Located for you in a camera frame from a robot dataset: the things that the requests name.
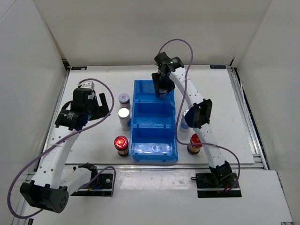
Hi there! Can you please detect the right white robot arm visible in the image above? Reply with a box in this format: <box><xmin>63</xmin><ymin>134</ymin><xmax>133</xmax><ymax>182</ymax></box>
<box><xmin>151</xmin><ymin>52</ymin><xmax>233</xmax><ymax>188</ymax></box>

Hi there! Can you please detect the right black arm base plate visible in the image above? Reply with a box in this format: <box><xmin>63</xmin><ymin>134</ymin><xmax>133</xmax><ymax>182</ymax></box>
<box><xmin>191</xmin><ymin>172</ymin><xmax>242</xmax><ymax>198</ymax></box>

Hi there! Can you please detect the silver-lid blue-label bottle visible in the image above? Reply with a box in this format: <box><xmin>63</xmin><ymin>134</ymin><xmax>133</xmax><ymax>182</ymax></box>
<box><xmin>180</xmin><ymin>109</ymin><xmax>190</xmax><ymax>133</ymax></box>
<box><xmin>118</xmin><ymin>108</ymin><xmax>131</xmax><ymax>131</ymax></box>

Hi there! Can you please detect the red-lid sauce jar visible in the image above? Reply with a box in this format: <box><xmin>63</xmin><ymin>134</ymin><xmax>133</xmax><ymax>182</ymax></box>
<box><xmin>187</xmin><ymin>134</ymin><xmax>202</xmax><ymax>155</ymax></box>
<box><xmin>114</xmin><ymin>135</ymin><xmax>129</xmax><ymax>157</ymax></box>

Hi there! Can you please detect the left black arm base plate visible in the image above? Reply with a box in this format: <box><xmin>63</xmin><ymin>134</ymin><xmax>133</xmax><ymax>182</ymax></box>
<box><xmin>71</xmin><ymin>166</ymin><xmax>116</xmax><ymax>197</ymax></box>

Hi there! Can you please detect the left red-lid sauce jar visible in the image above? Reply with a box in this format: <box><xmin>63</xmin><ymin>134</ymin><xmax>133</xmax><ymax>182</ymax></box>
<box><xmin>114</xmin><ymin>135</ymin><xmax>129</xmax><ymax>157</ymax></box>

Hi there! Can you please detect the right red-lid sauce jar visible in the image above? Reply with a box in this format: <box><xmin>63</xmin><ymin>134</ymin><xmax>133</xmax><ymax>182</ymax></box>
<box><xmin>187</xmin><ymin>134</ymin><xmax>202</xmax><ymax>155</ymax></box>

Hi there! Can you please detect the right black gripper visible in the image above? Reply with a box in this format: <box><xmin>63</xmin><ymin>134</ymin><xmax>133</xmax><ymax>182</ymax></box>
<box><xmin>151</xmin><ymin>72</ymin><xmax>175</xmax><ymax>95</ymax></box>

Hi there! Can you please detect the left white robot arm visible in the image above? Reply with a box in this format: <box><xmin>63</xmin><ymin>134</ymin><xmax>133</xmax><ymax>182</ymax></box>
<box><xmin>20</xmin><ymin>87</ymin><xmax>109</xmax><ymax>213</ymax></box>

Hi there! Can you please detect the right black logo label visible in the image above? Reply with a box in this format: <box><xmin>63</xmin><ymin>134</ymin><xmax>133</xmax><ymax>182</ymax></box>
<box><xmin>210</xmin><ymin>65</ymin><xmax>226</xmax><ymax>69</ymax></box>

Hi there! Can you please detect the white-lid spice jar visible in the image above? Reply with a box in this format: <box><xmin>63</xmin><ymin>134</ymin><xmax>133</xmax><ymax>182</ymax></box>
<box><xmin>158</xmin><ymin>89</ymin><xmax>167</xmax><ymax>99</ymax></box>
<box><xmin>118</xmin><ymin>93</ymin><xmax>131</xmax><ymax>110</ymax></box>

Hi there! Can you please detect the near blue storage bin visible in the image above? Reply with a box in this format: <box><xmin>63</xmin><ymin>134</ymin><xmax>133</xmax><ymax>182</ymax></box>
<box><xmin>129</xmin><ymin>126</ymin><xmax>178</xmax><ymax>163</ymax></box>

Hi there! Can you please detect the black logo label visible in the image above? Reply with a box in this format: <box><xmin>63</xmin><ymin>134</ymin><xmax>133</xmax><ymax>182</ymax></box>
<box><xmin>210</xmin><ymin>65</ymin><xmax>226</xmax><ymax>69</ymax></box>
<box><xmin>71</xmin><ymin>66</ymin><xmax>87</xmax><ymax>70</ymax></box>

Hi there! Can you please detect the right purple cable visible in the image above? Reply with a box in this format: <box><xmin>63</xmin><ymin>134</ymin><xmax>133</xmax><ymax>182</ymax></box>
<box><xmin>158</xmin><ymin>38</ymin><xmax>241</xmax><ymax>193</ymax></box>

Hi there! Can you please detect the left black logo label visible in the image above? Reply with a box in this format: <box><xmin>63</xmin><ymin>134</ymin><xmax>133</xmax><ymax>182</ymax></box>
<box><xmin>71</xmin><ymin>66</ymin><xmax>87</xmax><ymax>70</ymax></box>

